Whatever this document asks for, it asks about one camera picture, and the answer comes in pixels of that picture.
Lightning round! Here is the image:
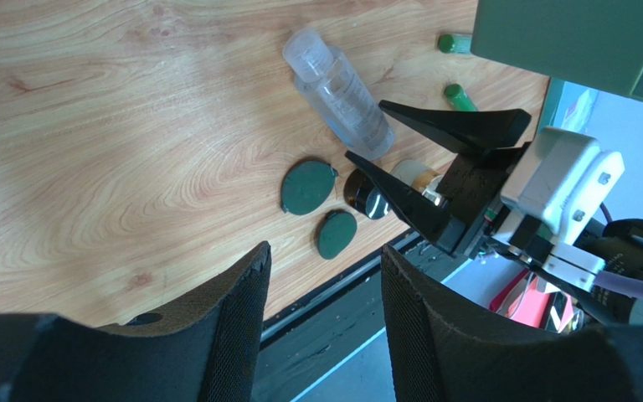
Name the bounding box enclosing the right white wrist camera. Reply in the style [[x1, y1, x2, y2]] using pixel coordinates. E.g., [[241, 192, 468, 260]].
[[500, 126, 625, 245]]

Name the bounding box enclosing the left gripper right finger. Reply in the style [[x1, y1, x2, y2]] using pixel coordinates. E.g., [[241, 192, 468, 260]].
[[381, 246, 643, 401]]

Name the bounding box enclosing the green lipstick upper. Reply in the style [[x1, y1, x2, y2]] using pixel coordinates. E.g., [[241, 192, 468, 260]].
[[437, 33, 472, 54]]

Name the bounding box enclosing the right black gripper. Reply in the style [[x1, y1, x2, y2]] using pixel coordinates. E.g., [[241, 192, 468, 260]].
[[345, 100, 532, 257]]

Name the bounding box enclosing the black round jar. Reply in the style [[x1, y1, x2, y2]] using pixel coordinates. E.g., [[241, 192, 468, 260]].
[[343, 169, 390, 220]]

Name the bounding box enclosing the clear blue-label bottle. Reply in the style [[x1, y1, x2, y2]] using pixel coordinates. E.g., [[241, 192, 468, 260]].
[[282, 28, 395, 160]]

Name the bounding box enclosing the green round pad lower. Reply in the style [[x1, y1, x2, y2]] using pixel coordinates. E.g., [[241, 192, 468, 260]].
[[316, 209, 358, 260]]

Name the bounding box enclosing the gold rim compact jar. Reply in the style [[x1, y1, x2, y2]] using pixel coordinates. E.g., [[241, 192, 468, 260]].
[[391, 159, 444, 206]]

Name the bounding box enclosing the green round pad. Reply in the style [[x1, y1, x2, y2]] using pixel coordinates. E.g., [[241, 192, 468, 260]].
[[316, 209, 358, 260], [280, 159, 338, 216]]

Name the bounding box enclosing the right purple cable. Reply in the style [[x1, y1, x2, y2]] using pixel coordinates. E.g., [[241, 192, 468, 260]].
[[591, 200, 643, 307]]

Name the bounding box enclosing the green lipstick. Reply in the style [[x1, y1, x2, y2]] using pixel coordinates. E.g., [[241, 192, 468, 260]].
[[437, 33, 472, 54], [444, 84, 478, 112]]

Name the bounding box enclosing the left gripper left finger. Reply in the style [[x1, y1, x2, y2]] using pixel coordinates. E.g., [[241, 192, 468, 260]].
[[0, 242, 271, 401]]

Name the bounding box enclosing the green top drawer box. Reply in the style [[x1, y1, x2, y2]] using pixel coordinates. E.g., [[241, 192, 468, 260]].
[[471, 1, 643, 101]]

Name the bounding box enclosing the teal box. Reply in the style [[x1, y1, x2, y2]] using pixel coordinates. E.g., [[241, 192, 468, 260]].
[[536, 78, 599, 134]]

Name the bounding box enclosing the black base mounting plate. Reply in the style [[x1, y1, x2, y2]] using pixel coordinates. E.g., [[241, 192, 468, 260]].
[[251, 231, 462, 402]]

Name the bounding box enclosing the green lipstick lower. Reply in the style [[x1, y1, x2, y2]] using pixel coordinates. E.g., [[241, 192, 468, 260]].
[[444, 84, 478, 112]]

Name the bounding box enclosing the green round pad upper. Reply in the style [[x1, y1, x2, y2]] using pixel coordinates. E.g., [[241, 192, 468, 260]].
[[280, 159, 338, 216]]

